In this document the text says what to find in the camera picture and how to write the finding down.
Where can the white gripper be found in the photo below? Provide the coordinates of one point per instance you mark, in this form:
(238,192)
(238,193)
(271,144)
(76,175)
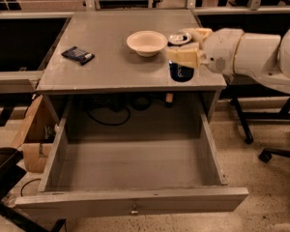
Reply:
(221,50)

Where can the blue pepsi can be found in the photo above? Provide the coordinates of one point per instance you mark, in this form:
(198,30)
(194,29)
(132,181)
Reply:
(178,72)

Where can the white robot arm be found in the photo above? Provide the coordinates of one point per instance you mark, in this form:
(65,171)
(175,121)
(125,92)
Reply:
(263,57)

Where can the grey open top drawer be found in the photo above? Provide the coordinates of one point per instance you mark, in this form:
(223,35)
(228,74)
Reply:
(164,160)

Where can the metal drawer knob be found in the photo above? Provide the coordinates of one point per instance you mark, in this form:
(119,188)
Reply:
(134,211)

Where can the white bowl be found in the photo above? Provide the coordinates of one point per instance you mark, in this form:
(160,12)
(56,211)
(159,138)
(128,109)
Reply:
(147,43)

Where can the grey cabinet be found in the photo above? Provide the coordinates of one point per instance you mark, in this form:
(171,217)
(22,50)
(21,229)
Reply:
(116,68)

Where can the black table leg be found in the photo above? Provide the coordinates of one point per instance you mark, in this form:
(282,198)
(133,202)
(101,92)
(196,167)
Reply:
(241,115)

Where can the dark blue snack packet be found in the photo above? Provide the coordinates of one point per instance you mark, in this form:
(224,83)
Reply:
(79,55)

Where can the black office chair base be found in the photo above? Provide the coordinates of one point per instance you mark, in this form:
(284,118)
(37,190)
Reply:
(266,154)

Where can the cardboard box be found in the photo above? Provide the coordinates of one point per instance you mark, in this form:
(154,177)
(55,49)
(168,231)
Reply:
(35,136)

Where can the black chair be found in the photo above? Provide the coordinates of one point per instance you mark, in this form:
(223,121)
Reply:
(10,175)

